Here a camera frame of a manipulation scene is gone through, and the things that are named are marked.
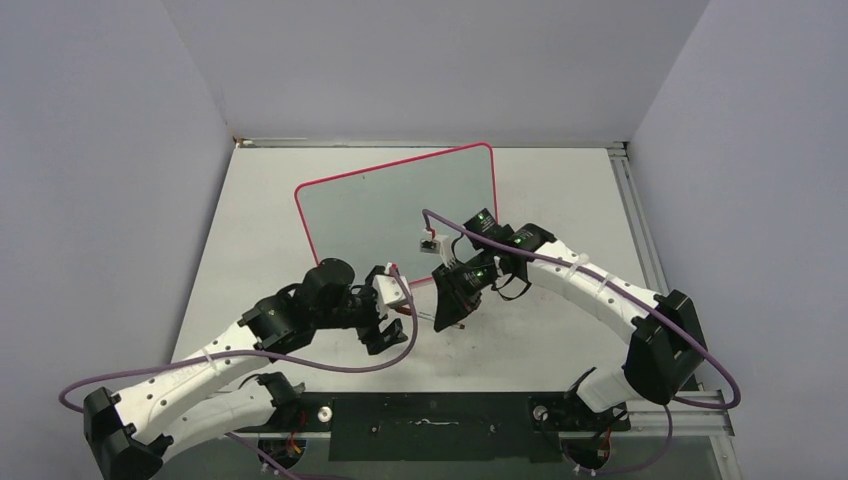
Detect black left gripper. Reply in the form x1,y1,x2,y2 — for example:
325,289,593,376
313,269,407,351

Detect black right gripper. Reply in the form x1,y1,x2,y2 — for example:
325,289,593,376
431,248,498,332

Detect white whiteboard marker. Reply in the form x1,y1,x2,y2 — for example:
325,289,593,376
417,309,466,332

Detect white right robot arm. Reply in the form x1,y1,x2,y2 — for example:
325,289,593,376
419,209,706,428

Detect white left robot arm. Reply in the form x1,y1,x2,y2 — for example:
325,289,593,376
81,258,416,479

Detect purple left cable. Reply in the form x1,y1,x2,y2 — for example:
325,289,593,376
58,263,420,480

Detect purple cable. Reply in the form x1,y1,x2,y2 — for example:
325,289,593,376
421,209,742,476
58,263,420,480

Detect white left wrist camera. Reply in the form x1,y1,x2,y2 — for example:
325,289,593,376
371,263,410,311

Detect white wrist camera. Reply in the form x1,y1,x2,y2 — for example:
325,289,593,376
419,228,465,268
371,263,410,311

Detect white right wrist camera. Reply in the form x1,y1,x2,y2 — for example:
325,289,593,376
419,228,465,268

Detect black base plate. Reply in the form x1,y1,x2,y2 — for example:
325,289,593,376
248,392,631,463

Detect whiteboard with pink frame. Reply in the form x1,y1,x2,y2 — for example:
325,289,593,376
294,143,497,282

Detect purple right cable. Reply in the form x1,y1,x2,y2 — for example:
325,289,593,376
421,209,742,476

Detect aluminium rail frame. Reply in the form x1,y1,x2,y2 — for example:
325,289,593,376
235,137,735,439

